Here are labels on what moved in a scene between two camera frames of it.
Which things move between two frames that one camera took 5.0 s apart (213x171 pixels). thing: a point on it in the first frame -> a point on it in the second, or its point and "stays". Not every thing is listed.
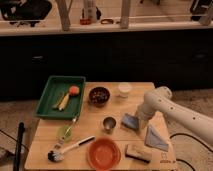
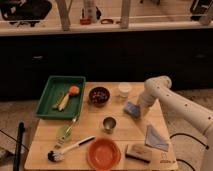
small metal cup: (109, 123) stays
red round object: (85, 21) stays
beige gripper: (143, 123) -> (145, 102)
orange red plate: (103, 154) stays
